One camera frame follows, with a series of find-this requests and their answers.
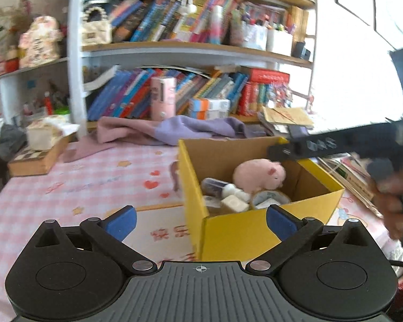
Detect pink plush pig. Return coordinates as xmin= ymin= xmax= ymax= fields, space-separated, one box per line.
xmin=233 ymin=159 xmax=286 ymax=193

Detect white square soap block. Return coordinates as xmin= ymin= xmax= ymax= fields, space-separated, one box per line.
xmin=221 ymin=195 xmax=250 ymax=214

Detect white spray bottle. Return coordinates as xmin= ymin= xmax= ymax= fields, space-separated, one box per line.
xmin=201 ymin=177 xmax=251 ymax=203

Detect person's hand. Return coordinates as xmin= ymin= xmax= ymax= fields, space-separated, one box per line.
xmin=370 ymin=168 xmax=403 ymax=240

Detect pile of papers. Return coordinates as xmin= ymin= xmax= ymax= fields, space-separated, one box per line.
xmin=258 ymin=107 xmax=383 ymax=218

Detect tape roll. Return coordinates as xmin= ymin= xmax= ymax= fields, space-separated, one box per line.
xmin=251 ymin=191 xmax=291 ymax=210

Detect red dictionary book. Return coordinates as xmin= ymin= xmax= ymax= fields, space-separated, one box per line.
xmin=239 ymin=67 xmax=290 ymax=84

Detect wooden chess box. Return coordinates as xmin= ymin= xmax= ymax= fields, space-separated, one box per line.
xmin=8 ymin=137 xmax=70 ymax=177

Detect white pen holder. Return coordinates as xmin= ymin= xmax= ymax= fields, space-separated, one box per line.
xmin=266 ymin=29 xmax=293 ymax=56

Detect pink checkered tablecloth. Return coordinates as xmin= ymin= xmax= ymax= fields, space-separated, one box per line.
xmin=0 ymin=140 xmax=403 ymax=322

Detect orange white boxes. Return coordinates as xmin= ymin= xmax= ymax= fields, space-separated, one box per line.
xmin=188 ymin=98 xmax=230 ymax=120

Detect tissue pack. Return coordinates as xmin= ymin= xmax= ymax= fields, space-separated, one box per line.
xmin=27 ymin=115 xmax=80 ymax=151

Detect dark grey garment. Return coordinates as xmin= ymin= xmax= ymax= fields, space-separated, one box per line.
xmin=0 ymin=124 xmax=27 ymax=162

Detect pink purple cloth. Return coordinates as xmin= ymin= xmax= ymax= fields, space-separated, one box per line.
xmin=63 ymin=116 xmax=266 ymax=163

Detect pink cylindrical container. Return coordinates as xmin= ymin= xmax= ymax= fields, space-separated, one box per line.
xmin=150 ymin=76 xmax=177 ymax=121

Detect white bookshelf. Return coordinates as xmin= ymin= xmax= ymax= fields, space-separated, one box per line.
xmin=0 ymin=0 xmax=316 ymax=136

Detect pink doll figurine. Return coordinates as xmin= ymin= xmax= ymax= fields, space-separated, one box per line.
xmin=19 ymin=15 xmax=63 ymax=68

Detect white quilted handbag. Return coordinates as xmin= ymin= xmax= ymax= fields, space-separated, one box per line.
xmin=82 ymin=6 xmax=112 ymax=47

